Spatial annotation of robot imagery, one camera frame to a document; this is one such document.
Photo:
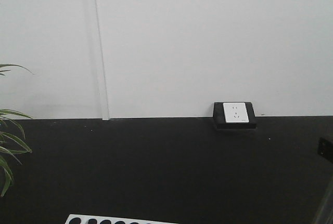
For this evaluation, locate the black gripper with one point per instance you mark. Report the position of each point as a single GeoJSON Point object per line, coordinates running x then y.
{"type": "Point", "coordinates": [325, 148]}

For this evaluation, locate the black socket mounting box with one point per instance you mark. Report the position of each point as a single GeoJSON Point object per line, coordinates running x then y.
{"type": "Point", "coordinates": [219, 118]}

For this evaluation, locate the white rack with holes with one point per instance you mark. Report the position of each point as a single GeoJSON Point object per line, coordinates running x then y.
{"type": "Point", "coordinates": [77, 218]}

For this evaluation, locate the green potted plant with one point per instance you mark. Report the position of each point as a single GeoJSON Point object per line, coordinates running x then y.
{"type": "Point", "coordinates": [5, 138]}

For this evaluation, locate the white wall power socket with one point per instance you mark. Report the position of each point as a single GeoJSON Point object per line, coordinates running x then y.
{"type": "Point", "coordinates": [235, 112]}

